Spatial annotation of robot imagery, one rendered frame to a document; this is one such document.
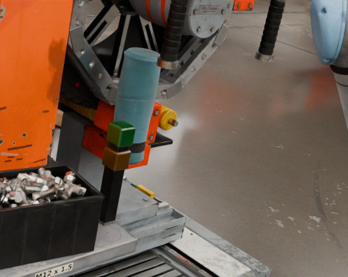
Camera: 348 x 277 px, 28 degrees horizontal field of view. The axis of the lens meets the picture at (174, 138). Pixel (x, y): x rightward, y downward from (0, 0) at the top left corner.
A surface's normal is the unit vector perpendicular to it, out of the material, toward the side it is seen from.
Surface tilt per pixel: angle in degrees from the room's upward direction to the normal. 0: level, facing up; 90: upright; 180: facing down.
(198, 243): 0
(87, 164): 90
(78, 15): 90
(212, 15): 90
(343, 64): 115
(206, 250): 0
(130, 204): 0
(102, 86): 90
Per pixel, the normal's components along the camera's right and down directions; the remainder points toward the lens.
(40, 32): 0.70, 0.38
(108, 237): 0.19, -0.92
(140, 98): 0.23, 0.38
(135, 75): -0.20, 0.26
